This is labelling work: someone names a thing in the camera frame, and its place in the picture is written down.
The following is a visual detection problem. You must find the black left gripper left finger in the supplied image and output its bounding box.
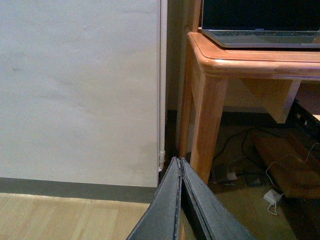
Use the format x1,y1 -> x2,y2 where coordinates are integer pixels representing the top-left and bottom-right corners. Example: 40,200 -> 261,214
127,157 -> 182,240

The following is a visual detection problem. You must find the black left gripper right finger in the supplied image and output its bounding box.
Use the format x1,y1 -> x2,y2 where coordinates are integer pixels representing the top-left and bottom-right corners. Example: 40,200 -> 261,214
180,158 -> 256,240

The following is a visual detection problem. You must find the white plug on floor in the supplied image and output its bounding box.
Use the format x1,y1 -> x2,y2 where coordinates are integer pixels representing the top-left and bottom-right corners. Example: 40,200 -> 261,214
226,172 -> 238,181

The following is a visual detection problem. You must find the white power adapter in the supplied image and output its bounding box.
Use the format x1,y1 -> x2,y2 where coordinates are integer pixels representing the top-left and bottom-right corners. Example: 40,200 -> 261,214
263,189 -> 282,205

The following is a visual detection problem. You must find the wooden desk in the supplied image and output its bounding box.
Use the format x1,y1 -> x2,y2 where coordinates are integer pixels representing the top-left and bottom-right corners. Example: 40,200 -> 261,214
179,0 -> 320,182

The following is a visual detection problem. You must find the grey open laptop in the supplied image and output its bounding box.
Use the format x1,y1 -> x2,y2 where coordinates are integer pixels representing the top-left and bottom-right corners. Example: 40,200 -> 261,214
201,0 -> 320,49

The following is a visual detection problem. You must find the black floor cable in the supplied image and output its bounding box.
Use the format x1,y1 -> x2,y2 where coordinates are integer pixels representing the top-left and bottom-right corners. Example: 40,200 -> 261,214
211,127 -> 281,176

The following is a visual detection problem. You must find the white charger cable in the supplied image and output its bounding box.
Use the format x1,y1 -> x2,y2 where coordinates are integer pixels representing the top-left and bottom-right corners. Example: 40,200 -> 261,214
265,142 -> 319,216

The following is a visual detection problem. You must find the white wall conduit pipe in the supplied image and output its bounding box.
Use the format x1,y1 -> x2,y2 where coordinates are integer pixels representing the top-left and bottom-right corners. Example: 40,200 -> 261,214
158,0 -> 168,173

